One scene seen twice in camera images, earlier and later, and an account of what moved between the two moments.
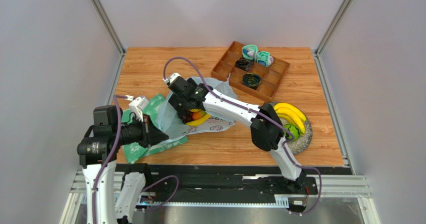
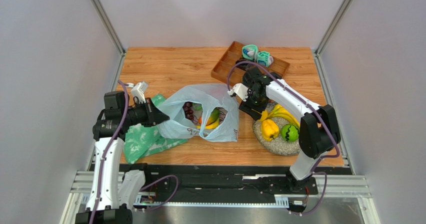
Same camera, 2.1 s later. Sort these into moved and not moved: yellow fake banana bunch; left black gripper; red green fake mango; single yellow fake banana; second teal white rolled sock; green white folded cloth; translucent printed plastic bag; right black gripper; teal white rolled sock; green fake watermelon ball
Moved: translucent printed plastic bag; single yellow fake banana; red green fake mango; left black gripper; right black gripper
Not moved: green white folded cloth; second teal white rolled sock; yellow fake banana bunch; teal white rolled sock; green fake watermelon ball
